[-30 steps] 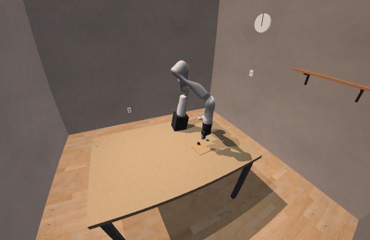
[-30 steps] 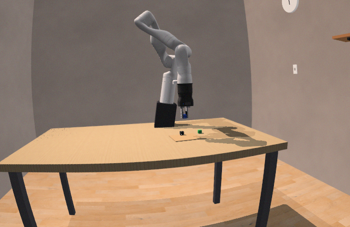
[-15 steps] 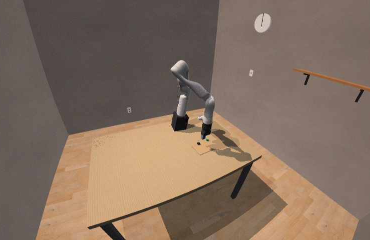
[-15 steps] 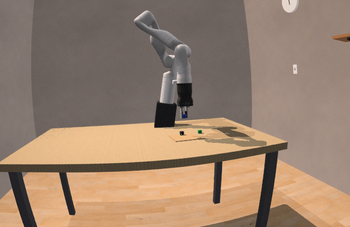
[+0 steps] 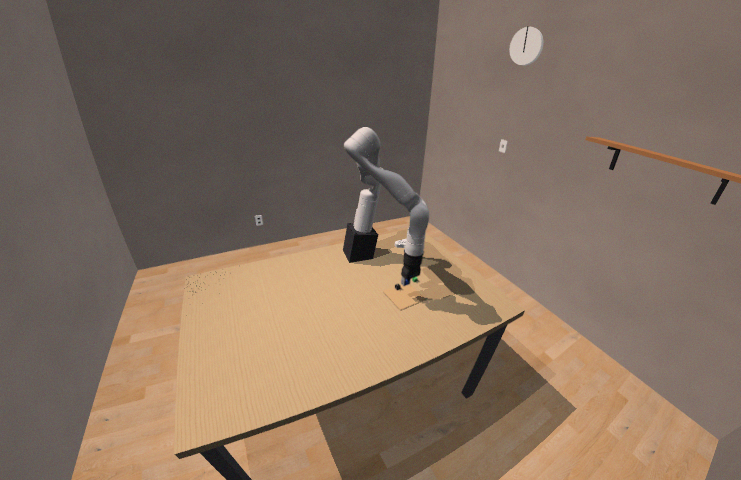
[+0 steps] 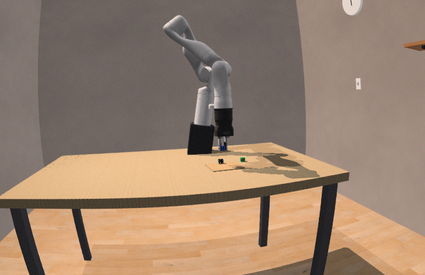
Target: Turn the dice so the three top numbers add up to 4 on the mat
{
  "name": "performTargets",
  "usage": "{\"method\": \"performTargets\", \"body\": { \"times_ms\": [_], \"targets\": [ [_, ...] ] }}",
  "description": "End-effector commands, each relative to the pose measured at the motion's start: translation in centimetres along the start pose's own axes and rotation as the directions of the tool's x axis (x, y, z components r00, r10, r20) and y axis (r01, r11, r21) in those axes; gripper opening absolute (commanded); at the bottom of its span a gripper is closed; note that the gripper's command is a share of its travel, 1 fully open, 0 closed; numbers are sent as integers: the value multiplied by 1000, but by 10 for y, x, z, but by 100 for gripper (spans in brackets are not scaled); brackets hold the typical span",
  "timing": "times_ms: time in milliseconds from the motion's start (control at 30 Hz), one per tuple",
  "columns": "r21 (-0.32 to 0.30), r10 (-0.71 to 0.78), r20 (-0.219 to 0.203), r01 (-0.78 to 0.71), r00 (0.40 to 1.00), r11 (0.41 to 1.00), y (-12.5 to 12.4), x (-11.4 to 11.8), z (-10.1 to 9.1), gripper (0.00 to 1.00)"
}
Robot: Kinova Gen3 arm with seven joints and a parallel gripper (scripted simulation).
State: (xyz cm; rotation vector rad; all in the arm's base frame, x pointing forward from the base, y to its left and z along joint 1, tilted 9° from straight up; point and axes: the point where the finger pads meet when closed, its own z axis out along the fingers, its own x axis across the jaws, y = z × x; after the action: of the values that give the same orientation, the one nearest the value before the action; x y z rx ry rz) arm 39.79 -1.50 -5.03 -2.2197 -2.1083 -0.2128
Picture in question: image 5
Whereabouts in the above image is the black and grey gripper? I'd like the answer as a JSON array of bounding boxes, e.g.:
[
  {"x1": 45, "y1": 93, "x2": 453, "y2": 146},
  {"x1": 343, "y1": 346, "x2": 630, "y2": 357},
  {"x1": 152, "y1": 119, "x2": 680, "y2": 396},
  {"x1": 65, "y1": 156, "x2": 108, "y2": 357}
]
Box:
[{"x1": 395, "y1": 238, "x2": 424, "y2": 286}]

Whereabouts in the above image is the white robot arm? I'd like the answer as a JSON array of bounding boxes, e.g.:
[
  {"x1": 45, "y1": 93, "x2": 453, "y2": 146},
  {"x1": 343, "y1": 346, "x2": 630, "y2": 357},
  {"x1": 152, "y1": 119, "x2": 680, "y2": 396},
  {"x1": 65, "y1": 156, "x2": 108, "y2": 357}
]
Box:
[{"x1": 344, "y1": 127, "x2": 430, "y2": 245}]

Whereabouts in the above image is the tan square mat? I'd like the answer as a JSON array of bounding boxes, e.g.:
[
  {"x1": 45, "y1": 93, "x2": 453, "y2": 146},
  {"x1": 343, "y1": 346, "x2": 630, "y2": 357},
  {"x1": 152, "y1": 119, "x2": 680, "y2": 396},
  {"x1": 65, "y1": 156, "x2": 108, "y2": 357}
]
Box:
[{"x1": 383, "y1": 284, "x2": 426, "y2": 311}]

